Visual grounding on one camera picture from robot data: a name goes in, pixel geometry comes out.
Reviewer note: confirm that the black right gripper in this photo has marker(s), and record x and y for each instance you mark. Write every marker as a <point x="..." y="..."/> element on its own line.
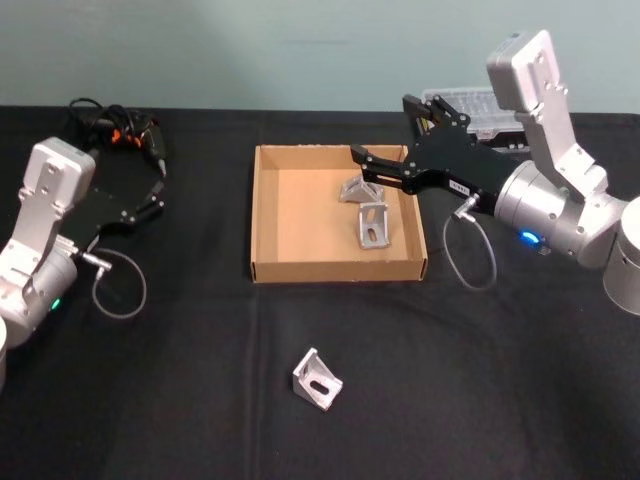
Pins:
<point x="460" y="162"/>

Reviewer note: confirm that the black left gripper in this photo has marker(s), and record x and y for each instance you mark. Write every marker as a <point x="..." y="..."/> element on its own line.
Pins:
<point x="97" y="215"/>

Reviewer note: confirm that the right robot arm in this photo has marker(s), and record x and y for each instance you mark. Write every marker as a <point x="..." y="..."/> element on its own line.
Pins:
<point x="550" y="150"/>

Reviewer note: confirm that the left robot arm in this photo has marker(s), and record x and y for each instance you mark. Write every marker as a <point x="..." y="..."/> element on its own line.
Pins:
<point x="37" y="240"/>

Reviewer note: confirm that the clear plastic case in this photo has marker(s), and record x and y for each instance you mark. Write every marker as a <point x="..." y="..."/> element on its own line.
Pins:
<point x="462" y="102"/>

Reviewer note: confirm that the shallow brown cardboard tray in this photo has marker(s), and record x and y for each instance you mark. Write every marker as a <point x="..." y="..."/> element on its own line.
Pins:
<point x="305" y="225"/>

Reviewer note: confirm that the black table cloth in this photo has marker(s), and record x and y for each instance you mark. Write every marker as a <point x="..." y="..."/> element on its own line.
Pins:
<point x="200" y="380"/>

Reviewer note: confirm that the silver metal corner bracket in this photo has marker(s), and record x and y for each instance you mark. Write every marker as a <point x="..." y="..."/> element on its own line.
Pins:
<point x="356" y="190"/>
<point x="372" y="227"/>
<point x="315" y="382"/>

